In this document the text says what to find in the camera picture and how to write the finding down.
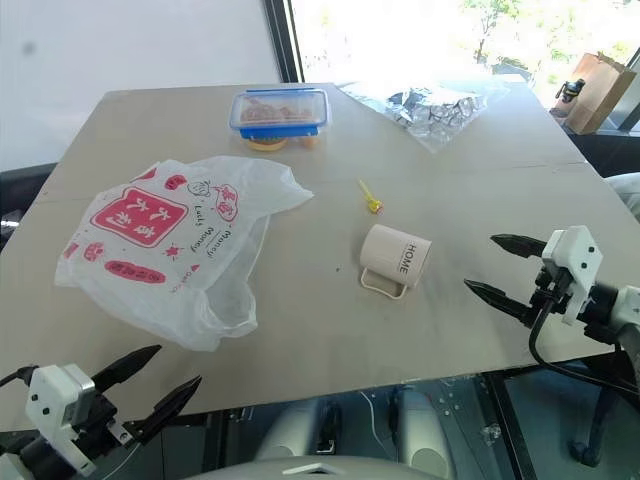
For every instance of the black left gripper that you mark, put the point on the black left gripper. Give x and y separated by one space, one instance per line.
102 417

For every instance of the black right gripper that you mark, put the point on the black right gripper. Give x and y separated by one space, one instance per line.
556 282

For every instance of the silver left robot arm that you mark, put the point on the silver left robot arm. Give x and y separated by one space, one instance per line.
30 457

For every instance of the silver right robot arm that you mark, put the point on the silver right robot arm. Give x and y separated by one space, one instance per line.
612 312

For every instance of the beige mug HOME print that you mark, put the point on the beige mug HOME print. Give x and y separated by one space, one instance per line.
385 250

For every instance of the white padded seat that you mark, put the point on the white padded seat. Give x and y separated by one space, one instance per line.
626 197

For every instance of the white plastic bag red print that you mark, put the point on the white plastic bag red print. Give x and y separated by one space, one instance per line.
150 240

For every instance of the small yellow plastic pick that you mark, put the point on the small yellow plastic pick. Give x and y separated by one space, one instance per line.
373 203

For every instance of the black chair base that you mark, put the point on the black chair base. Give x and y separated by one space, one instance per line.
592 435

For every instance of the silver robot chest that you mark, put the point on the silver robot chest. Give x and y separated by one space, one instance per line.
310 469

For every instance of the clear bag with silver foil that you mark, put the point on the clear bag with silver foil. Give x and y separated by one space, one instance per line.
435 110

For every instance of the black bottle yellow band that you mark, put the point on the black bottle yellow band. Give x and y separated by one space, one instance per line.
570 92

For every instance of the brown paper bag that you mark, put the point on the brown paper bag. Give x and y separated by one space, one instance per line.
600 95

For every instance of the black chair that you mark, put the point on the black chair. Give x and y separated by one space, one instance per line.
20 200

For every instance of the orange round disc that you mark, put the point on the orange round disc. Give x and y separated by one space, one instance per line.
267 145

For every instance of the clear food box blue lid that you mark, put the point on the clear food box blue lid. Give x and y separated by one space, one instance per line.
277 112

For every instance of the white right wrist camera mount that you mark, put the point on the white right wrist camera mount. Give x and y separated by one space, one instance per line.
575 255

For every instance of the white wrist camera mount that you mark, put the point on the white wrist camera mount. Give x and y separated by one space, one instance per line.
52 405
575 255

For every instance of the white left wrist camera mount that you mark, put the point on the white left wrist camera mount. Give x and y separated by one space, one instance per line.
52 405

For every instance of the black table frame bar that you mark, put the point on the black table frame bar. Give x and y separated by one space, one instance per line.
510 430

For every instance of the black window frame post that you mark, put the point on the black window frame post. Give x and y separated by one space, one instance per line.
285 40

